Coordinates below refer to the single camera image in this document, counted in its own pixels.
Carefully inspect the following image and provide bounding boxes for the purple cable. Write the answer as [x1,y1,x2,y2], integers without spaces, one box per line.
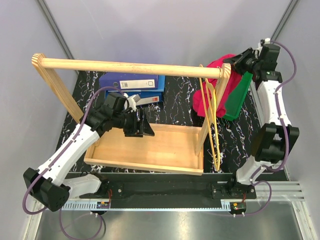
[22,86,126,240]
[246,40,298,217]

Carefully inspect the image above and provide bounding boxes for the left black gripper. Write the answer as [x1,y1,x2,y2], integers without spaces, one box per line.
[113,108,155,137]

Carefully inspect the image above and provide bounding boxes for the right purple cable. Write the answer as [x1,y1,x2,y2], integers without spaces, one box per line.
[246,40,298,217]

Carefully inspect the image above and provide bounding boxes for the upper blue binder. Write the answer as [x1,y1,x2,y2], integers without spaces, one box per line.
[99,72,166,92]

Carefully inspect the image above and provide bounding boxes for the green plastic bin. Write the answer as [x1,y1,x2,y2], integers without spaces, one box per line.
[222,72,253,121]

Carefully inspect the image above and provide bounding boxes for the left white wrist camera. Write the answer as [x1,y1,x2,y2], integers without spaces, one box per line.
[123,93,141,112]

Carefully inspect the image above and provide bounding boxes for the wooden tray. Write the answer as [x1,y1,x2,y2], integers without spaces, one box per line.
[84,123,204,176]

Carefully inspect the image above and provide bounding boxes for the yellow clothes hanger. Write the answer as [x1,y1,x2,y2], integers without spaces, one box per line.
[199,78,221,172]

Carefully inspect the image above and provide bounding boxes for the wooden clothes rack frame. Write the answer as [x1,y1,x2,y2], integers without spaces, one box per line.
[31,52,234,157]

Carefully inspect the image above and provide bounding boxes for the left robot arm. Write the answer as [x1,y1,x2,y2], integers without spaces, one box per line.
[22,91,155,215]

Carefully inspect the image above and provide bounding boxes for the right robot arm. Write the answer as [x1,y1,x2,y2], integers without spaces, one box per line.
[223,38,300,199]

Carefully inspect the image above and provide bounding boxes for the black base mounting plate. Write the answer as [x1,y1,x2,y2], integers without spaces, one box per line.
[81,173,257,201]

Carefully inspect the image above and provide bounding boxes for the red t shirt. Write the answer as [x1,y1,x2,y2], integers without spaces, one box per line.
[192,53,242,118]

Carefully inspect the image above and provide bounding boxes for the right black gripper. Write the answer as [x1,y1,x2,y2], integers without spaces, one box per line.
[223,47,262,76]

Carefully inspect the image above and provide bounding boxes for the blue binder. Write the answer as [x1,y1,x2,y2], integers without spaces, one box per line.
[104,90,163,112]
[99,72,166,92]

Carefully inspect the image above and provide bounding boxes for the lower blue binder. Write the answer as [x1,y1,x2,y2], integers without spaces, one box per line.
[104,90,163,112]

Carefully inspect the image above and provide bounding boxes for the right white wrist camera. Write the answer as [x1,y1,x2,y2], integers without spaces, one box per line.
[257,38,271,51]

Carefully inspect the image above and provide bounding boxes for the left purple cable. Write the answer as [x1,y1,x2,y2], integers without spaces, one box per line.
[22,86,126,240]

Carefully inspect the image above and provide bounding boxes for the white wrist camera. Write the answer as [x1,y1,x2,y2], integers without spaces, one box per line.
[257,38,271,51]
[123,93,141,112]

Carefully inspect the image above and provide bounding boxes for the white slotted cable duct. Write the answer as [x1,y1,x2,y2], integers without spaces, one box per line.
[62,197,231,212]

